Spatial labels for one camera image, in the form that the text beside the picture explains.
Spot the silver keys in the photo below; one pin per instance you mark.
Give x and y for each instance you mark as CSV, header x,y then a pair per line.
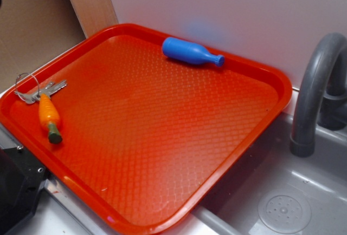
x,y
49,89

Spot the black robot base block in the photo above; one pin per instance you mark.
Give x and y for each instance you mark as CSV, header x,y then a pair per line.
x,y
22,181

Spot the red plastic tray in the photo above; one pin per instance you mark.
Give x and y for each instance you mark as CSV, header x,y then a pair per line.
x,y
144,137

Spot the blue toy bottle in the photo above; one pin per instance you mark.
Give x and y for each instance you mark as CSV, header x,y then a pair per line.
x,y
190,52

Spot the orange toy carrot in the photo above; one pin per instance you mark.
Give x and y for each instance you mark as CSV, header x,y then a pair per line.
x,y
50,119

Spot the grey toy sink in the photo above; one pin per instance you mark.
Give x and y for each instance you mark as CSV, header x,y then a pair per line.
x,y
271,191

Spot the light wooden board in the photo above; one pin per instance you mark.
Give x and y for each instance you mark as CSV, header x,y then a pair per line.
x,y
94,15

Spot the grey toy faucet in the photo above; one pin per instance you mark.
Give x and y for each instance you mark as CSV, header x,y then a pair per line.
x,y
322,97

